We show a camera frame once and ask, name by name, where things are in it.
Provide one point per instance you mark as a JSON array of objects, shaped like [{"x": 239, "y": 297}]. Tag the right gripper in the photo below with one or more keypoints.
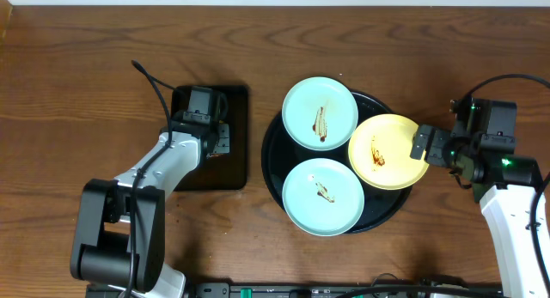
[{"x": 440, "y": 137}]

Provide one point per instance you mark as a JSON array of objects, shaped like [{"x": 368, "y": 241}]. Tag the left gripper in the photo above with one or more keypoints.
[{"x": 222, "y": 139}]

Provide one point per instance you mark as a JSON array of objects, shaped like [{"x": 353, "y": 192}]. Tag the yellow plate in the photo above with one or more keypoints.
[{"x": 379, "y": 152}]

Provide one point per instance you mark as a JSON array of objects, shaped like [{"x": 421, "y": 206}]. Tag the light blue plate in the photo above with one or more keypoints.
[
  {"x": 320, "y": 113},
  {"x": 323, "y": 197}
]

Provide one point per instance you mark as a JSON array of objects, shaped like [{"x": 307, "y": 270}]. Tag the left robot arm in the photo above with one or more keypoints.
[{"x": 120, "y": 228}]

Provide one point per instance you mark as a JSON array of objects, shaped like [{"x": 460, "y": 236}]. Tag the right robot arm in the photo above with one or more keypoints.
[{"x": 509, "y": 190}]

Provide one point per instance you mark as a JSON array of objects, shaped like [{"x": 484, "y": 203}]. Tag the black rectangular tray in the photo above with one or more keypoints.
[{"x": 226, "y": 172}]

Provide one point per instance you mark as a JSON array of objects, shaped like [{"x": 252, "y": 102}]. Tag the black round tray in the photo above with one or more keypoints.
[{"x": 280, "y": 153}]

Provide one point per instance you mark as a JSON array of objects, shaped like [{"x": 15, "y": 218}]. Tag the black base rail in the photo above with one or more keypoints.
[{"x": 224, "y": 290}]

